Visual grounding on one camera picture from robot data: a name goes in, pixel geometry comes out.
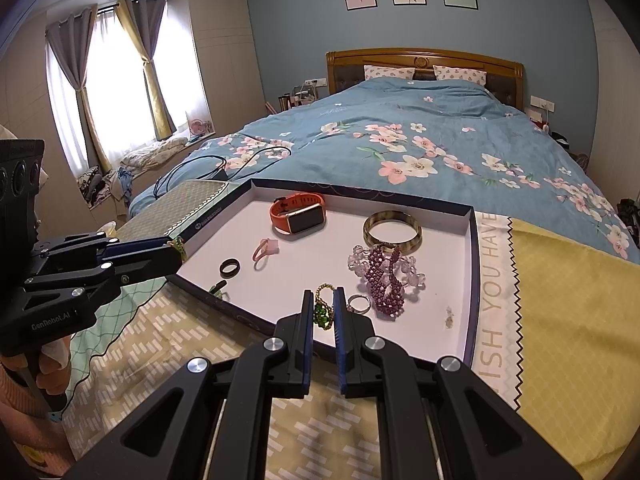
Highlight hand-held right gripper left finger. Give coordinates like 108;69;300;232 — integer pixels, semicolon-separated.
62;287;316;480

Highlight person's left hand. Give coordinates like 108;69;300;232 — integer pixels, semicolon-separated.
0;337;72;401

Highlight white sheer curtain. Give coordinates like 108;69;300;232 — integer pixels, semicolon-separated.
47;5;166;171

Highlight blue floral quilt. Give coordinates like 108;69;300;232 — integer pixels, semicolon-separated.
127;77;640;261

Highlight spotted white pillow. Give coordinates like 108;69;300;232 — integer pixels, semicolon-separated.
432;65;487;86
363;65;416;81

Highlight blue cloth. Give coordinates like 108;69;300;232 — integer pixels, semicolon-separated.
115;167;136;201

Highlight clear crystal bead bracelet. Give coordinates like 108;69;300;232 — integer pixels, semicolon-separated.
348;244;427;293

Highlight green bead bracelet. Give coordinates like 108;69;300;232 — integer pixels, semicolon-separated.
312;284;337;331

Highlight orange smartwatch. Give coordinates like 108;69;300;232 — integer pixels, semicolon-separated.
270;193;328;236

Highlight pink cord ring with charm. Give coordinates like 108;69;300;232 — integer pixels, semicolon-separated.
252;238;281;270

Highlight dark pile of clothes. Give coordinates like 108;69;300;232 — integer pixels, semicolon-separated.
75;166;113;208

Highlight crumpled light blanket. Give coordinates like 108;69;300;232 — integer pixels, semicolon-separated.
120;137;188;176

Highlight purple bead bracelet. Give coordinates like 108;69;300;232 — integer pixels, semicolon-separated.
365;242;407;318

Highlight grey and gold curtain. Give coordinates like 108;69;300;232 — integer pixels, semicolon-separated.
116;0;178;142
45;7;113;176

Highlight person's left forearm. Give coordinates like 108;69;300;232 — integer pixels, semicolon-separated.
0;367;68;480

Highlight white tray with dark rim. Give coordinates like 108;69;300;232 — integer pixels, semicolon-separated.
167;178;476;368

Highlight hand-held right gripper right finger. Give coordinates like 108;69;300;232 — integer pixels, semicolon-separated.
332;287;583;480

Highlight black cable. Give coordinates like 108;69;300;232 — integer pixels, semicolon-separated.
154;147;293;201

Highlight brown marbled bangle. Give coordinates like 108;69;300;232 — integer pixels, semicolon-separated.
363;210;423;253

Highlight wooden headboard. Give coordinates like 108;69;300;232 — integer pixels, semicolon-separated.
326;48;526;111

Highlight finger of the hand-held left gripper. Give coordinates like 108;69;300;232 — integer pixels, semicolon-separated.
22;249;185;298
32;232;176;262

